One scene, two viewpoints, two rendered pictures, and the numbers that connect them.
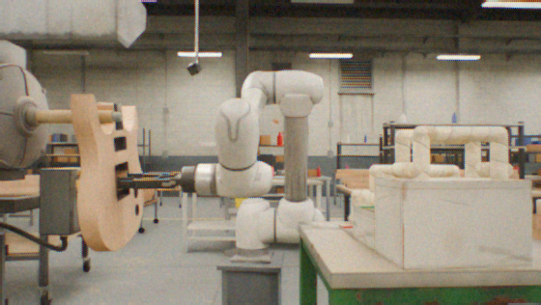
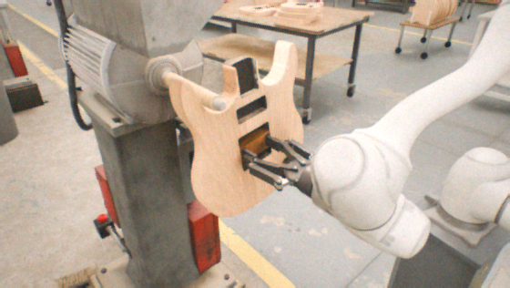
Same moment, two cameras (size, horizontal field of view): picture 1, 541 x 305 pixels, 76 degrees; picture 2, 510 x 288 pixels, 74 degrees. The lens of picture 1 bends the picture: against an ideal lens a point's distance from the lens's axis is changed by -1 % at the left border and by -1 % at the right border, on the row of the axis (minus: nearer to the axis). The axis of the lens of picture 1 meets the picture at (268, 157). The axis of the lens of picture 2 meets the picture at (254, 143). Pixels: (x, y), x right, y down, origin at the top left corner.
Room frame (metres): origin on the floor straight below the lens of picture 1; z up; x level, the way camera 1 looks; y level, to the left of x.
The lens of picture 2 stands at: (0.52, -0.13, 1.52)
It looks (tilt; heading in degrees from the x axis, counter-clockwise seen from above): 31 degrees down; 50
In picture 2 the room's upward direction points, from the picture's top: straight up
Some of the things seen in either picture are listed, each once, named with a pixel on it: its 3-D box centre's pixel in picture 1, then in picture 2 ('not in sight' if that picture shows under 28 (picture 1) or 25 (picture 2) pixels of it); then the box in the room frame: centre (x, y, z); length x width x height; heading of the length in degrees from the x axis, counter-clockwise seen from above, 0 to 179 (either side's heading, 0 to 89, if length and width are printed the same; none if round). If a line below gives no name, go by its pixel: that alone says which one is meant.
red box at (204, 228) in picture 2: not in sight; (192, 221); (1.00, 0.85, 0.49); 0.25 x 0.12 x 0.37; 92
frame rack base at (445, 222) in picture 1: (447, 218); not in sight; (0.75, -0.39, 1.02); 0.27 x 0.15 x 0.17; 95
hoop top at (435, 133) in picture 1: (460, 133); not in sight; (0.71, -0.39, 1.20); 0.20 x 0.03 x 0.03; 94
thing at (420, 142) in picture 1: (420, 156); not in sight; (0.70, -0.31, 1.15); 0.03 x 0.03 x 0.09
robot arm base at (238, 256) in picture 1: (248, 251); (456, 210); (1.61, 0.09, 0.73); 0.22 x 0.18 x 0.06; 84
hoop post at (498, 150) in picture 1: (498, 156); not in sight; (0.71, -0.48, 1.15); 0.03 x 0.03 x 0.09
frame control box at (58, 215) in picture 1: (42, 209); not in sight; (1.08, 0.71, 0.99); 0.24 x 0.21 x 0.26; 92
